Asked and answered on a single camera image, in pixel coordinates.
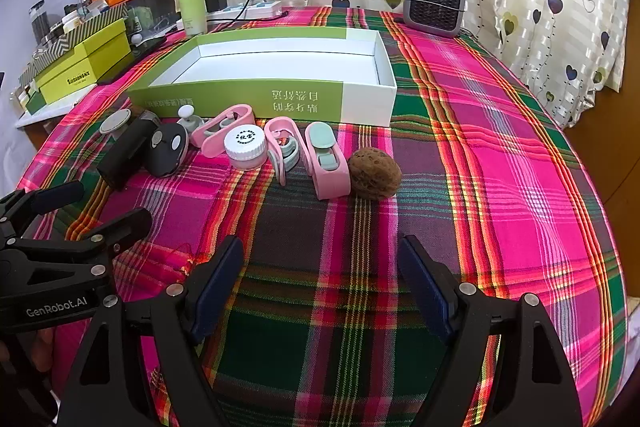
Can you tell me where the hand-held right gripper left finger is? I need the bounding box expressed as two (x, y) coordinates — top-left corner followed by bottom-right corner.
(57, 234), (246, 427)

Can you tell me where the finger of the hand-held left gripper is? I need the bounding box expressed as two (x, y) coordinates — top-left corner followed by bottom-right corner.
(0, 207), (153, 278)
(0, 181), (85, 233)

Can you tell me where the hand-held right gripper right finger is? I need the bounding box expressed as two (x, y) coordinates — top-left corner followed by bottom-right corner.
(398, 234), (583, 427)

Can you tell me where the black rectangular case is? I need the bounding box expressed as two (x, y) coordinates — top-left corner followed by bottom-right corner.
(96, 111), (161, 191)

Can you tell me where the black oval key fob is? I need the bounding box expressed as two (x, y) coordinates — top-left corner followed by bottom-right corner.
(143, 123), (190, 178)

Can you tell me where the white disc with green base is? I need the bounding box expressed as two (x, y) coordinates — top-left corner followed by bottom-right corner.
(98, 109), (133, 138)

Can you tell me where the brown walnut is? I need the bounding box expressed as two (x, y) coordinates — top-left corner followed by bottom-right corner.
(347, 148), (403, 196)

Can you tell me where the small white jar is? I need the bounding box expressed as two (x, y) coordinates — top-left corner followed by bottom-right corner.
(223, 125), (267, 171)

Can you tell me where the pink clip with green button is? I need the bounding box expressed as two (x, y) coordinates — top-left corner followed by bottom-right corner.
(305, 122), (351, 200)

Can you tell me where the white and green cardboard box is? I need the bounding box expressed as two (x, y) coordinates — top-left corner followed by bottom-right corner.
(126, 27), (398, 128)

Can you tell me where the person's left hand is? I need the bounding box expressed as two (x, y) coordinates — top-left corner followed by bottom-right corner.
(20, 327), (57, 375)

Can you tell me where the white side table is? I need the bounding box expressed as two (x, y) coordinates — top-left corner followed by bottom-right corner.
(15, 107), (71, 130)

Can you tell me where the lime green shoebox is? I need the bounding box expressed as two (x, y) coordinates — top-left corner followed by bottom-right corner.
(32, 17), (132, 105)

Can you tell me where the pink plaid tablecloth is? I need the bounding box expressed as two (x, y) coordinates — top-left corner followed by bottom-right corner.
(15, 6), (628, 427)

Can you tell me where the black smartphone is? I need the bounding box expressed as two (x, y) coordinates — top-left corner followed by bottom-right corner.
(97, 32), (168, 85)

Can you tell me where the dark glass jar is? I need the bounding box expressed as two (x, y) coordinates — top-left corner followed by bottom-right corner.
(27, 1), (51, 42)

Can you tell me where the chevron patterned box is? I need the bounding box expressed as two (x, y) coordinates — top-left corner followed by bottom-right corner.
(20, 2), (130, 78)

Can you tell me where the light green bottle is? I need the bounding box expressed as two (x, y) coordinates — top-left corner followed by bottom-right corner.
(178, 0), (208, 35)

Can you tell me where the white power strip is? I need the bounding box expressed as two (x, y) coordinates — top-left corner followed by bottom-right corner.
(206, 0), (283, 22)

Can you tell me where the grey fan heater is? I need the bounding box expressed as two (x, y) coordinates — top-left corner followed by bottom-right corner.
(402, 0), (468, 38)

